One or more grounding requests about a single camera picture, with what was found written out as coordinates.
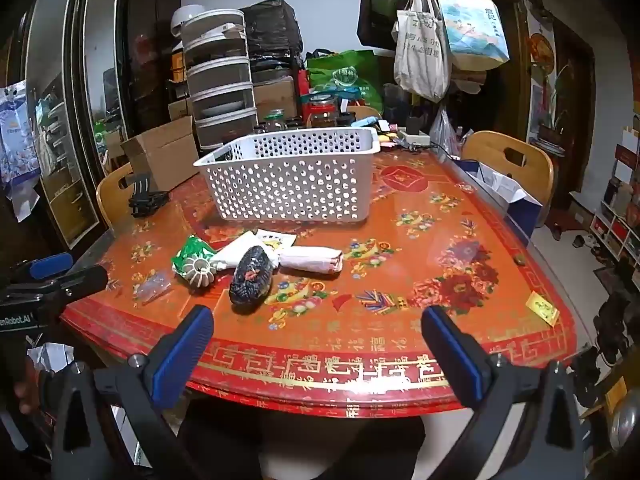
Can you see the black hanging bag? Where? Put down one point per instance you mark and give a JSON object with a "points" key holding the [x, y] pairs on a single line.
{"points": [[375, 20]]}

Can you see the green foil packet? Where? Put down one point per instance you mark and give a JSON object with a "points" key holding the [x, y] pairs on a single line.
{"points": [[192, 252]]}

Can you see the white plastic bag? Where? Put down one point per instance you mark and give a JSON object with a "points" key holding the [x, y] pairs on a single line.
{"points": [[230, 257]]}

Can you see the person's left hand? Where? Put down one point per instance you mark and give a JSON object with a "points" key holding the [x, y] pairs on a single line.
{"points": [[25, 391]]}

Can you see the blue white printed bag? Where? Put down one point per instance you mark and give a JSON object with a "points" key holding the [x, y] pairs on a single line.
{"points": [[17, 135]]}

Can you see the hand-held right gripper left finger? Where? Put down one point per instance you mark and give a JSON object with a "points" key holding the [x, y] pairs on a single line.
{"points": [[186, 355]]}

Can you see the white ridged round sponge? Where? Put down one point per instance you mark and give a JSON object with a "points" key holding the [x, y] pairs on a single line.
{"points": [[200, 271]]}

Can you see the white packet with yellow print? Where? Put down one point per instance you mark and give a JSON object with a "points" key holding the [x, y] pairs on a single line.
{"points": [[277, 242]]}

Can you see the blue and white paper bag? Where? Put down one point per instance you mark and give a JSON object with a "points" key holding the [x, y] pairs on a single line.
{"points": [[505, 192]]}

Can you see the white perforated plastic basket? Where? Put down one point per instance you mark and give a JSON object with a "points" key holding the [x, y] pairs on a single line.
{"points": [[280, 180]]}

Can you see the dark wooden mirrored wardrobe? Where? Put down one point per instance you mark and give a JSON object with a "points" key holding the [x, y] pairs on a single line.
{"points": [[100, 85]]}

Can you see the black plastic covered bundle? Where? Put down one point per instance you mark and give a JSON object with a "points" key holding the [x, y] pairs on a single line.
{"points": [[272, 27]]}

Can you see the person's dark clothing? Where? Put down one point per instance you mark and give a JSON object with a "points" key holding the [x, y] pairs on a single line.
{"points": [[300, 442]]}

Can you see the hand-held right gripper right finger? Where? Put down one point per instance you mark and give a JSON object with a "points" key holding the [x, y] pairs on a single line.
{"points": [[452, 355]]}

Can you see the green lid glass jar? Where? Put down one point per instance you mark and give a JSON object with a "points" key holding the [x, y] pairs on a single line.
{"points": [[274, 121]]}

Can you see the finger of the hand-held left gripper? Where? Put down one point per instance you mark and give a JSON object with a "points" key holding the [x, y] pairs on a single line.
{"points": [[82, 280], [50, 266]]}

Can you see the red lid glass jar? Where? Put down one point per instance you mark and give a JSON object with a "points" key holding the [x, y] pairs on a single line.
{"points": [[324, 112]]}

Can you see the white plastic drawer tower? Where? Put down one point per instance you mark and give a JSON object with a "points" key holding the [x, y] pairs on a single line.
{"points": [[220, 75]]}

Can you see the brown cardboard box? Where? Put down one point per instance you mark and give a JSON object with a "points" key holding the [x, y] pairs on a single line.
{"points": [[275, 97]]}

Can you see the open cardboard box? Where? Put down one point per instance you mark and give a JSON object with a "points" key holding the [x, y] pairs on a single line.
{"points": [[165, 155]]}

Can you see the white power strip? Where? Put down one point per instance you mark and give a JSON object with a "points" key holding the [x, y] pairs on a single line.
{"points": [[414, 137]]}

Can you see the green shopping bag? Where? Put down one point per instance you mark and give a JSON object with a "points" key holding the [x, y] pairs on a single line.
{"points": [[345, 77]]}

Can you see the beige canvas tote bag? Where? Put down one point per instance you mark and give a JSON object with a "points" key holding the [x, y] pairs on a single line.
{"points": [[420, 55]]}

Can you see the red round wall ornament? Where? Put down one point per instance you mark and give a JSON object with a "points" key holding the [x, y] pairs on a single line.
{"points": [[542, 50]]}

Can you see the potted plant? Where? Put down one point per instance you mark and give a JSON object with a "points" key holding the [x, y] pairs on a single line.
{"points": [[555, 120]]}

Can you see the small clear plastic bag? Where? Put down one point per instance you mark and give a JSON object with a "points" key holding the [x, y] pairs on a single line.
{"points": [[152, 285]]}

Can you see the blue printed tote bag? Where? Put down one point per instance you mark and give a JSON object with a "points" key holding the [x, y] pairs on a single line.
{"points": [[472, 30]]}

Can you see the clear hanging plastic bag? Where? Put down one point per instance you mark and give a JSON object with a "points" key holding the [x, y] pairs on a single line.
{"points": [[444, 132]]}

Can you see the small yellow orange packet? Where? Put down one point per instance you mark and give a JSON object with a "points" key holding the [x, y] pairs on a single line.
{"points": [[542, 308]]}

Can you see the white bowl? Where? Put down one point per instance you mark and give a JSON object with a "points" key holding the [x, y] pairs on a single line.
{"points": [[186, 17]]}

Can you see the shelf with boxes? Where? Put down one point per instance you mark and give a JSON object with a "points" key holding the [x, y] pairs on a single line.
{"points": [[617, 210]]}

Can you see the blue cloth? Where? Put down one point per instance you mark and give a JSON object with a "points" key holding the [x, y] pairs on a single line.
{"points": [[369, 121]]}

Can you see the black plastic holder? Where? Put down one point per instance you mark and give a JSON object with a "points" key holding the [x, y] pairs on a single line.
{"points": [[147, 200]]}

